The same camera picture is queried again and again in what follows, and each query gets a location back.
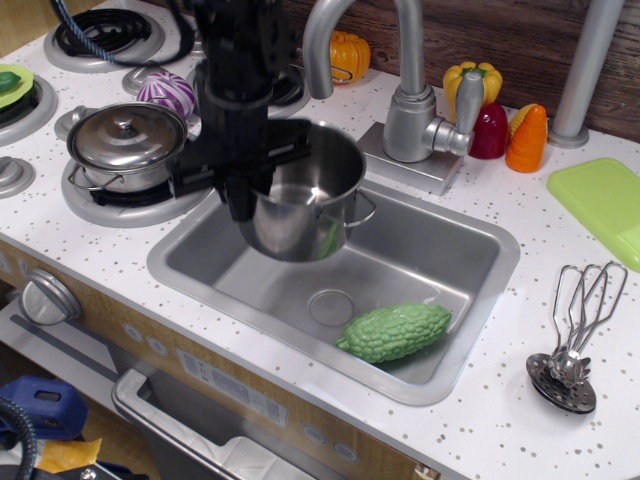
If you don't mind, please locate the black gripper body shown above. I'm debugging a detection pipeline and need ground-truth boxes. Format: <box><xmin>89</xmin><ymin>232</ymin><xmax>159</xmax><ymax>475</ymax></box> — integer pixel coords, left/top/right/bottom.
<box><xmin>169</xmin><ymin>97</ymin><xmax>311</xmax><ymax>199</ymax></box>

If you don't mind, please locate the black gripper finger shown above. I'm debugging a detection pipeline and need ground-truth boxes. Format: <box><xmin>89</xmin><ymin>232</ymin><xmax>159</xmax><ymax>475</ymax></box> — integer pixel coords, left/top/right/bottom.
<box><xmin>223</xmin><ymin>175</ymin><xmax>256</xmax><ymax>222</ymax></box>

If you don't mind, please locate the tall steel pot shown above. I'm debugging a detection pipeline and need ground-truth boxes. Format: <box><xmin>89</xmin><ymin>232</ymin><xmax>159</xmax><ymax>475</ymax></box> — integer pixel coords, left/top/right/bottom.
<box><xmin>239</xmin><ymin>122</ymin><xmax>377</xmax><ymax>262</ymax></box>

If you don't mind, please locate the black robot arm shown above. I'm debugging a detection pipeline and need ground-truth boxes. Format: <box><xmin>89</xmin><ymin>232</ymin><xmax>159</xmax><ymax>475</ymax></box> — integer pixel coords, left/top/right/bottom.
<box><xmin>170</xmin><ymin>1</ymin><xmax>311</xmax><ymax>222</ymax></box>

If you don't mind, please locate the lidded steel pot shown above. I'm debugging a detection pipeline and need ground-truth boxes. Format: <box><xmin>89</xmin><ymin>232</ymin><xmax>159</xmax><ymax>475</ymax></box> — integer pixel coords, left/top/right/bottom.
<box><xmin>66</xmin><ymin>102</ymin><xmax>188</xmax><ymax>193</ymax></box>

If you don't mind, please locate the steel sink basin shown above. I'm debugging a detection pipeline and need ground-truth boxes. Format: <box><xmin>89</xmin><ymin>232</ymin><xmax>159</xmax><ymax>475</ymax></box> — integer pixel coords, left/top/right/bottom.
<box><xmin>147</xmin><ymin>181</ymin><xmax>520</xmax><ymax>406</ymax></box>

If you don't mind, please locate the orange pumpkin toy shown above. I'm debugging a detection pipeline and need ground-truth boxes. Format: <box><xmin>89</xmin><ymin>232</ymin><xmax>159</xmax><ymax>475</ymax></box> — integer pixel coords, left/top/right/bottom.
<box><xmin>330</xmin><ymin>30</ymin><xmax>371</xmax><ymax>84</ymax></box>

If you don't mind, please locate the black coil burner back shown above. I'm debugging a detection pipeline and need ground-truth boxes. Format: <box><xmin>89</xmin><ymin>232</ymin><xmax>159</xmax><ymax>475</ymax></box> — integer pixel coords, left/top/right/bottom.
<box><xmin>44</xmin><ymin>8</ymin><xmax>164</xmax><ymax>74</ymax></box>

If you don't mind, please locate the silver toy faucet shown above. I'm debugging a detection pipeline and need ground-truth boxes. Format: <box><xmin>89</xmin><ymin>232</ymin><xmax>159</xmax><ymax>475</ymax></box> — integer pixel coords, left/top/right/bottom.
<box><xmin>302</xmin><ymin>0</ymin><xmax>487</xmax><ymax>197</ymax></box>

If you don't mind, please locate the green bitter melon toy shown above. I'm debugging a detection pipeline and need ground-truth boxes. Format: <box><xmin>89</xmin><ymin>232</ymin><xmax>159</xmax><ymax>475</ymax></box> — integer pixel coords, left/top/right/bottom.
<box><xmin>336</xmin><ymin>303</ymin><xmax>452</xmax><ymax>364</ymax></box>

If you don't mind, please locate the silver stove knob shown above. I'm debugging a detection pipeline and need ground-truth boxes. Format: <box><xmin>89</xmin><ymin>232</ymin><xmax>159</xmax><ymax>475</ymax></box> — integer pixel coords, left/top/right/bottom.
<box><xmin>19</xmin><ymin>268</ymin><xmax>82</xmax><ymax>326</ymax></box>

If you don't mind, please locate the green plate with vegetable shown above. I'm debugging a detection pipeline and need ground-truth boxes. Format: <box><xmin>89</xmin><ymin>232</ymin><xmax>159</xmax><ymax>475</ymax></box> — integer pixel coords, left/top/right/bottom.
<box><xmin>0</xmin><ymin>64</ymin><xmax>35</xmax><ymax>109</ymax></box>

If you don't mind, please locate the red pepper toy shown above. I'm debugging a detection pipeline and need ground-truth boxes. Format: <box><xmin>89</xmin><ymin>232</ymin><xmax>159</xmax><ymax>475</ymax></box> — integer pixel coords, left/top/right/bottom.
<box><xmin>469</xmin><ymin>102</ymin><xmax>508</xmax><ymax>160</ymax></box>

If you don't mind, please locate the yellow bell pepper toy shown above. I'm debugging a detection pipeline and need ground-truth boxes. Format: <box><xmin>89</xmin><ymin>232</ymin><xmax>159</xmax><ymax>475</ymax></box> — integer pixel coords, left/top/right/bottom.
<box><xmin>443</xmin><ymin>61</ymin><xmax>503</xmax><ymax>121</ymax></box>

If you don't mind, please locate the yellow corn toy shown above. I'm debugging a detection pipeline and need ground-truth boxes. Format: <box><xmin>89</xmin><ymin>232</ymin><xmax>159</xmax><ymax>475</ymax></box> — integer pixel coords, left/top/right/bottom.
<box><xmin>507</xmin><ymin>103</ymin><xmax>539</xmax><ymax>147</ymax></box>

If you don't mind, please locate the blue device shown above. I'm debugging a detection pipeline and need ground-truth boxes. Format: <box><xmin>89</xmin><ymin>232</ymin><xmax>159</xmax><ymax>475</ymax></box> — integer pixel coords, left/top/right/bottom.
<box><xmin>1</xmin><ymin>375</ymin><xmax>88</xmax><ymax>440</ymax></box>

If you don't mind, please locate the orange carrot toy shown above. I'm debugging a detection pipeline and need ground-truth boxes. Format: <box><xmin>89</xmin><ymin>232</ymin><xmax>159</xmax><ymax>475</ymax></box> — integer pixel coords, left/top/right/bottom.
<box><xmin>505</xmin><ymin>104</ymin><xmax>548</xmax><ymax>173</ymax></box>

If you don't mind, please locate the grey vertical pole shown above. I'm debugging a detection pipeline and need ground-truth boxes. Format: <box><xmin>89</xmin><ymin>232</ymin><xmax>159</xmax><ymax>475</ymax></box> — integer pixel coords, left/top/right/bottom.
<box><xmin>548</xmin><ymin>0</ymin><xmax>624</xmax><ymax>149</ymax></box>

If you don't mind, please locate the green cutting board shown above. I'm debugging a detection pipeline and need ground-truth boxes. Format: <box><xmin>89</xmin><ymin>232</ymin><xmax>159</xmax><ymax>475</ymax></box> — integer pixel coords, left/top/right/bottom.
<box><xmin>546</xmin><ymin>158</ymin><xmax>639</xmax><ymax>272</ymax></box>

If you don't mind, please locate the steel slotted spoon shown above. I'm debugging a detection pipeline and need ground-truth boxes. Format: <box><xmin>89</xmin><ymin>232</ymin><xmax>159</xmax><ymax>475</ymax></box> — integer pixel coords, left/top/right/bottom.
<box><xmin>526</xmin><ymin>353</ymin><xmax>597</xmax><ymax>414</ymax></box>

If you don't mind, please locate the front burner grey ring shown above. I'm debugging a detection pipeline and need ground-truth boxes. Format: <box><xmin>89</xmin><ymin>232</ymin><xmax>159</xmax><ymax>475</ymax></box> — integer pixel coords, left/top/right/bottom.
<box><xmin>60</xmin><ymin>158</ymin><xmax>211</xmax><ymax>229</ymax></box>

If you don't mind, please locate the grey oven door handle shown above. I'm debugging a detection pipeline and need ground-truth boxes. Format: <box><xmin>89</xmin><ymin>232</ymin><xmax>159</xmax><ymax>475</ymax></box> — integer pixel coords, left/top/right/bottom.
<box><xmin>110</xmin><ymin>368</ymin><xmax>236</xmax><ymax>480</ymax></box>

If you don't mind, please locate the black braided cable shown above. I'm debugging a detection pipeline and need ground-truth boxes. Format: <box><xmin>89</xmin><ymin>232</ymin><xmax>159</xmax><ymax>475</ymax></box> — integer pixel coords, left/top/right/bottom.
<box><xmin>0</xmin><ymin>394</ymin><xmax>40</xmax><ymax>480</ymax></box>

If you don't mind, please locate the steel wire fork utensil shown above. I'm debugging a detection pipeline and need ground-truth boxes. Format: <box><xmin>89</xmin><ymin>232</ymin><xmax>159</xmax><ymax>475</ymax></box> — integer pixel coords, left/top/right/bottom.
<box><xmin>549</xmin><ymin>261</ymin><xmax>628</xmax><ymax>387</ymax></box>

